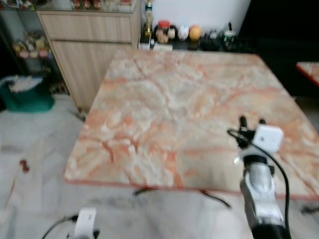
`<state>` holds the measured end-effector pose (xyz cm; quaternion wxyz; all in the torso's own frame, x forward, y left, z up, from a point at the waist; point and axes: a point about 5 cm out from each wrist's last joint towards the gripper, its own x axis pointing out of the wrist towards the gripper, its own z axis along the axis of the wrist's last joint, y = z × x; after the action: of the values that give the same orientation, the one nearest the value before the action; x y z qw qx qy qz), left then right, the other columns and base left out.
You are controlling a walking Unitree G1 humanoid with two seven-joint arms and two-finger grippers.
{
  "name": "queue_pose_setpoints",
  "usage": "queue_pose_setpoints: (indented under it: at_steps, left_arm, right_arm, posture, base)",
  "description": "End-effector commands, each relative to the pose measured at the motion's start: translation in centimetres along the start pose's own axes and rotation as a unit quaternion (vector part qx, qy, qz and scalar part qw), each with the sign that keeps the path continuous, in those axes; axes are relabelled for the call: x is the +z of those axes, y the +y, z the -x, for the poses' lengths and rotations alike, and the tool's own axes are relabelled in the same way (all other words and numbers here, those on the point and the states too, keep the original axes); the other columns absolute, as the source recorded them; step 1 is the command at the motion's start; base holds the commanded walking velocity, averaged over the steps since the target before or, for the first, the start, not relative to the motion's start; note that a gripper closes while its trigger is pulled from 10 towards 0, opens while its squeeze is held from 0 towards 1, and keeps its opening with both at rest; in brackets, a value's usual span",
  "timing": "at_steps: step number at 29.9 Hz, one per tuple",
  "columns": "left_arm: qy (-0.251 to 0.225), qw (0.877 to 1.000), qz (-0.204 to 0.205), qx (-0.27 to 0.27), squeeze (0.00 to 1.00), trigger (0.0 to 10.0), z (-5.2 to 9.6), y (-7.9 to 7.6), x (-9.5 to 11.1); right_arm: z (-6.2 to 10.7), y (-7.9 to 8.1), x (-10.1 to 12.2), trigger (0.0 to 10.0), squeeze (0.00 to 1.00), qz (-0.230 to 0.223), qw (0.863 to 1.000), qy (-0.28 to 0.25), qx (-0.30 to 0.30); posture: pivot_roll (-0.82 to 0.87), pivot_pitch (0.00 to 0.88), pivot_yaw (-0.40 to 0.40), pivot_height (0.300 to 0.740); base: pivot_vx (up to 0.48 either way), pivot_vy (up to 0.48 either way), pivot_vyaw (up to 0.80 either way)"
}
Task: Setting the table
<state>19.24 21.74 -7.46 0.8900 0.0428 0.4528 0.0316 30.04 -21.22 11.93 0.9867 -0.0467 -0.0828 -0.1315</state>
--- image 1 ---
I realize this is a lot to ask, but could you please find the small red floor object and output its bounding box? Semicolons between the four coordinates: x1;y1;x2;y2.
19;159;30;173

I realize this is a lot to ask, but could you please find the dark kettle with handle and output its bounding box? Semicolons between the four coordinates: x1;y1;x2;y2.
222;22;238;51

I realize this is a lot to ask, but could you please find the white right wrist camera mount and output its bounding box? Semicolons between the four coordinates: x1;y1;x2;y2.
253;124;285;155

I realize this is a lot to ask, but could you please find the small marble side table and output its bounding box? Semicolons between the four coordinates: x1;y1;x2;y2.
296;61;319;87

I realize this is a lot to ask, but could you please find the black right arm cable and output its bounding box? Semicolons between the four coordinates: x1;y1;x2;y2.
227;127;292;226

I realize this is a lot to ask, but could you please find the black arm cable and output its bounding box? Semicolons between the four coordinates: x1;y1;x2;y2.
41;215;78;239
227;127;292;226

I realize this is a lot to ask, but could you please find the tall glass bottle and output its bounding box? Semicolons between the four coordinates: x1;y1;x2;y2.
144;1;154;39

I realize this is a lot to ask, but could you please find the jar with red lid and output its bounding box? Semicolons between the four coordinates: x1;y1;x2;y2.
156;20;171;45

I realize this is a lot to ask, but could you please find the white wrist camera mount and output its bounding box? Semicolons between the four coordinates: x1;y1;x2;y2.
74;208;98;239
253;124;285;155

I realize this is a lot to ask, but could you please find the black pot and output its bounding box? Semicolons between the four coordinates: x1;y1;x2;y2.
201;30;222;51

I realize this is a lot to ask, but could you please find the orange round jar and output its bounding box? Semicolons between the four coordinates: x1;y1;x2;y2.
189;25;202;41

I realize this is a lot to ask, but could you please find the light wooden cabinet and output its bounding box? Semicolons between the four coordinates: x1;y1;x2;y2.
37;0;144;113

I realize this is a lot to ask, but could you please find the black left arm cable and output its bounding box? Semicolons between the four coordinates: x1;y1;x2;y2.
41;215;78;239

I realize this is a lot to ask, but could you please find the glass shelf unit with jars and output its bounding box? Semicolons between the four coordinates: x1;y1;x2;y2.
0;4;66;96

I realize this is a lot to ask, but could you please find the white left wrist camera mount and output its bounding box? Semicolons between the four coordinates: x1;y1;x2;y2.
74;208;98;239

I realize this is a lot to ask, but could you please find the green plastic bin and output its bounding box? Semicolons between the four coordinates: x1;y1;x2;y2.
0;75;55;113

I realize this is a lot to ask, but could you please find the small white box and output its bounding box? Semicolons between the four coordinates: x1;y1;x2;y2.
153;44;173;52

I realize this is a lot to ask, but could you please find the white round jar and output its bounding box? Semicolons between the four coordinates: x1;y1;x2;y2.
178;25;190;41

